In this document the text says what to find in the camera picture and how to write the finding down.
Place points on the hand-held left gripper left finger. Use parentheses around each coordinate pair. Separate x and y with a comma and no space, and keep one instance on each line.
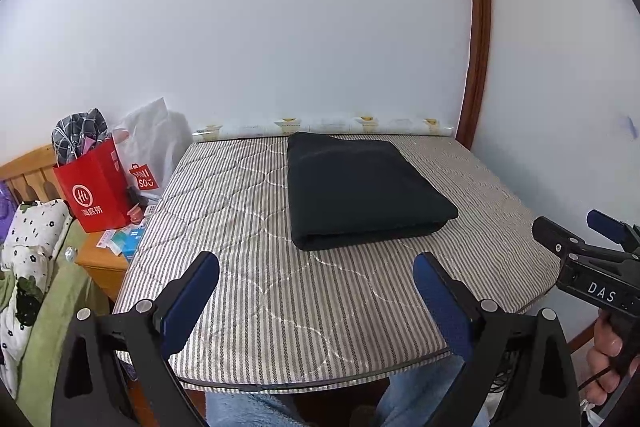
(192,297)

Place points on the wooden nightstand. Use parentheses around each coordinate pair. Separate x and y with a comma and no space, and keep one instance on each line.
(100,267)

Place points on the white plastic bag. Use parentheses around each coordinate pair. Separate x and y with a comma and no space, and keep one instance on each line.
(155,132)

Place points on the small red box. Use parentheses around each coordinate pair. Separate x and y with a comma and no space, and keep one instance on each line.
(135,213)

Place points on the person's right hand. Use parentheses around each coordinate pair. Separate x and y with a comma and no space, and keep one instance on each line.
(602,362)

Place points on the small blue white box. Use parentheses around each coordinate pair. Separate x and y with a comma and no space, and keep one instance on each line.
(130,239)

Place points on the striped mattress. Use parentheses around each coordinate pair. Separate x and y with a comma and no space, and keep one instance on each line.
(280,307)

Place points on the wooden headboard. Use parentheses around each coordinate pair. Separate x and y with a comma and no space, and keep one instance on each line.
(30,172)

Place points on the green blanket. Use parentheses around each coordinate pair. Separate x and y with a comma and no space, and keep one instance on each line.
(55,307)

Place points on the person's blue jeans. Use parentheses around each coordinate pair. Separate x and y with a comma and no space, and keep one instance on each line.
(425,392)

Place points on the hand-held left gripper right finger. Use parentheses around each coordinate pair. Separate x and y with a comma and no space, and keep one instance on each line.
(442,302)

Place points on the plaid cloth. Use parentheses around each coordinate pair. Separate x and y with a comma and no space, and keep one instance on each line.
(75,132)

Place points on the white flowered pillow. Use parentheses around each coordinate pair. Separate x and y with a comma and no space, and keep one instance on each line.
(35,232)

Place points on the pink white packet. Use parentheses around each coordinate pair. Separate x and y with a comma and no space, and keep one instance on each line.
(106,239)

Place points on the purple cloth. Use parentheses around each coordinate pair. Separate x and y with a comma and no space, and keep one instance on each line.
(5,212)

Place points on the black sweatshirt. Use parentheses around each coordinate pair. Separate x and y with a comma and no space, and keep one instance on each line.
(360,187)

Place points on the red paper bag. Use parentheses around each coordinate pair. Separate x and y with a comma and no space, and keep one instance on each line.
(92,192)

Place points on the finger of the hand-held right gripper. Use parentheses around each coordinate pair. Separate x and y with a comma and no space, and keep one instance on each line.
(605,223)
(550,231)

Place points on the brown wooden baseboard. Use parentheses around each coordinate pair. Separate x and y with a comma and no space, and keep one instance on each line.
(585,339)

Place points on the brown wooden door frame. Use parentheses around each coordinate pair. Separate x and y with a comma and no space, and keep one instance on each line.
(477,32)

